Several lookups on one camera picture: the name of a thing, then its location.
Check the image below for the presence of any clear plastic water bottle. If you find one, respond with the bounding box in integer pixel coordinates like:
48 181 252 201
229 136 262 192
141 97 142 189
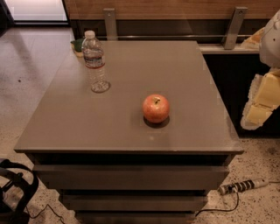
81 31 110 94

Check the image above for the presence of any metal bracket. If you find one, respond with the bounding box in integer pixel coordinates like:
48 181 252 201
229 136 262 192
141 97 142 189
103 8 118 40
223 6 248 50

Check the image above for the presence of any white power strip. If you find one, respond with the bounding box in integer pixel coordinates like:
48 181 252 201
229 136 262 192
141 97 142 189
218 178 269 195

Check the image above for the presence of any red apple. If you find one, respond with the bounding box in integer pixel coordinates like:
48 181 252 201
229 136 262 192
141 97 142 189
142 94 170 123

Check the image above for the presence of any black power cable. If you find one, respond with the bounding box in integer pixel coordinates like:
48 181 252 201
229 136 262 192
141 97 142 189
194 186 241 218

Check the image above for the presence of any black bag with straps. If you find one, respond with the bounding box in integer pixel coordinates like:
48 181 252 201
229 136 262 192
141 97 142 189
0 158 39 224

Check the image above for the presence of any wooden wall shelf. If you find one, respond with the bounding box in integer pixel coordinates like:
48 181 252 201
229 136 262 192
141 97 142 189
62 0 280 43

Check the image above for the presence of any green and yellow sponge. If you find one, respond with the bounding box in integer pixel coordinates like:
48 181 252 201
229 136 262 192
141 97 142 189
70 38 84 57

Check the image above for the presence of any grey drawer cabinet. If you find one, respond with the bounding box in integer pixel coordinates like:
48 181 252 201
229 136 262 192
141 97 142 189
16 41 242 224

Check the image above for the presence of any right metal bracket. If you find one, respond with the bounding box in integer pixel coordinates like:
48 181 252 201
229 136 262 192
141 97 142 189
223 6 248 50

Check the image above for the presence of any left metal bracket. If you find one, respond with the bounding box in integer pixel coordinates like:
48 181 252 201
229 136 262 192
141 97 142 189
103 8 118 40

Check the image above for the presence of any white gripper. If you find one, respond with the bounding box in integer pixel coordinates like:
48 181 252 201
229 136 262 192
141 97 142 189
241 10 280 130

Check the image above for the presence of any thin black floor cable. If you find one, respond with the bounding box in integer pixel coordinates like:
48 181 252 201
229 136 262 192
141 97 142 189
25 203 67 224

